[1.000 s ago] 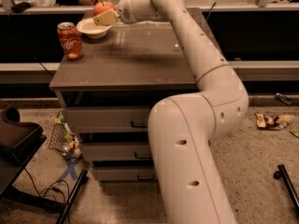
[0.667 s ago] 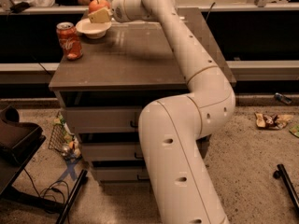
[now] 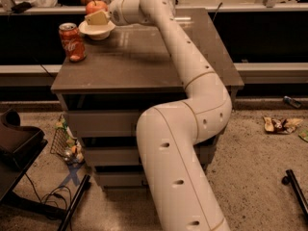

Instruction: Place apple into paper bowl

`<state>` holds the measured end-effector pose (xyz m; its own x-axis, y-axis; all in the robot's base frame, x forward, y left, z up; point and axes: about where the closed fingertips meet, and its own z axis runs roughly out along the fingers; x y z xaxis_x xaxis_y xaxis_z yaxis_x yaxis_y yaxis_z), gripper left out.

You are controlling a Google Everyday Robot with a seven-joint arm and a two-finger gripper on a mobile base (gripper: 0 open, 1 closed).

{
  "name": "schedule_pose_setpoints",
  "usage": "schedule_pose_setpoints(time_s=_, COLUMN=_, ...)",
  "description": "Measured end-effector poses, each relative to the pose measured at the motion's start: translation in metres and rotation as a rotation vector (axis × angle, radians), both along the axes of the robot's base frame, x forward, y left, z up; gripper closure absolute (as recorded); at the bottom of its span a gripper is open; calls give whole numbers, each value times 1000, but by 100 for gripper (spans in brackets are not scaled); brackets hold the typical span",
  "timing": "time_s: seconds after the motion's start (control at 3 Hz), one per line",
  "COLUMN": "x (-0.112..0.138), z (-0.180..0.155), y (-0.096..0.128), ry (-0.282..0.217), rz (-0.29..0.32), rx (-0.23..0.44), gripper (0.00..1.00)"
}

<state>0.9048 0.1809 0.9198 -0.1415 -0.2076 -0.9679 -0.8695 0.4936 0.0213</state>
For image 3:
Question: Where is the crumpled snack wrapper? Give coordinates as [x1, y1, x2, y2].
[263, 116, 302, 135]

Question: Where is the black device on ledge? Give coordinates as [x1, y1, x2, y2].
[12, 2, 32, 13]

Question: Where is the red apple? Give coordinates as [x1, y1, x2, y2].
[86, 0, 108, 14]

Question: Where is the white paper bowl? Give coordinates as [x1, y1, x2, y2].
[79, 21, 116, 40]

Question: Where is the black stand leg left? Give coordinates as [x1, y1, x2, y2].
[57, 175, 90, 231]

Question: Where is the black stand leg right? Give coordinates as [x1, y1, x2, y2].
[281, 169, 308, 221]

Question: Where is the top grey drawer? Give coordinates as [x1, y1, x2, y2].
[64, 109, 232, 138]

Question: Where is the middle grey drawer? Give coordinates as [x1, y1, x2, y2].
[84, 144, 216, 167]

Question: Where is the black floor cable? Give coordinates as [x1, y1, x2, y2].
[24, 172, 73, 231]

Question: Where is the grey drawer cabinet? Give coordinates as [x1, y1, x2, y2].
[50, 7, 244, 193]

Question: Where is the small can on floor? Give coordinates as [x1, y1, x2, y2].
[283, 96, 301, 109]

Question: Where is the red cola can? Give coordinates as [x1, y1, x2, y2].
[59, 22, 86, 63]

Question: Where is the green packet on floor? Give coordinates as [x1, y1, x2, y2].
[298, 129, 308, 142]

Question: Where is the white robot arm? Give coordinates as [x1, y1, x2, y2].
[108, 0, 232, 231]

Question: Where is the wire mesh basket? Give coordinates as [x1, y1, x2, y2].
[50, 115, 84, 165]

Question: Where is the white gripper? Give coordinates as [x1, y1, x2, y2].
[85, 0, 128, 26]

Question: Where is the black stand leg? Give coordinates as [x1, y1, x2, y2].
[281, 169, 308, 221]
[57, 175, 90, 231]

